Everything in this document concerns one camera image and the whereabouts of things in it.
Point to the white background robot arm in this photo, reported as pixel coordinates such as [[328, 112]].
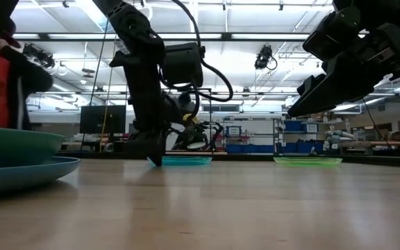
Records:
[[337, 137]]

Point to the blue storage bin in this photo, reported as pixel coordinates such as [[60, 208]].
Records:
[[252, 149], [293, 125], [309, 147]]

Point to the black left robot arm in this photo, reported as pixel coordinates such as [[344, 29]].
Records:
[[130, 24]]

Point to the small cyan translucent plate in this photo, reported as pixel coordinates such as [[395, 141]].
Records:
[[189, 160]]

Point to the black overhead beam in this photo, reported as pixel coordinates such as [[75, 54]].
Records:
[[82, 39]]

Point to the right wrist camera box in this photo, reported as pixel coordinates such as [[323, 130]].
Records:
[[332, 33]]

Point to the small green translucent plate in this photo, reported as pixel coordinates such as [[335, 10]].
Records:
[[307, 161]]

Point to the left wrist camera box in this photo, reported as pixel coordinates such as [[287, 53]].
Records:
[[182, 64]]

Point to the metal storage shelf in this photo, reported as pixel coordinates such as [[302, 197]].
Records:
[[275, 139]]

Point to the black aluminium table frame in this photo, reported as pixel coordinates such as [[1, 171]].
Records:
[[241, 157]]

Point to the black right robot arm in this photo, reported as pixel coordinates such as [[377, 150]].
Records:
[[377, 8]]

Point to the large blue plate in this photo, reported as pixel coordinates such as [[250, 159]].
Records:
[[19, 175]]

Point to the black background robot arm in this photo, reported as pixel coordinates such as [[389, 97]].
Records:
[[200, 135]]

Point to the black ceiling camera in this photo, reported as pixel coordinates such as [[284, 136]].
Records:
[[264, 57]]

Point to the large teal green plate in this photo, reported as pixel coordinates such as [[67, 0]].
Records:
[[12, 146]]

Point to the black computer monitor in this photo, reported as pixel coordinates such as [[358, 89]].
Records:
[[102, 119]]

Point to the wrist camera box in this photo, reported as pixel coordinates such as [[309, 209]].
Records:
[[332, 33], [182, 64]]

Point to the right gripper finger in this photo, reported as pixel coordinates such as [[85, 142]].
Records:
[[309, 82], [339, 88]]

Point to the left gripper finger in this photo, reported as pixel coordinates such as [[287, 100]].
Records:
[[163, 142], [148, 144]]

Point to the black hanging equipment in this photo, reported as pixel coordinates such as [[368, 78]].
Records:
[[40, 55]]

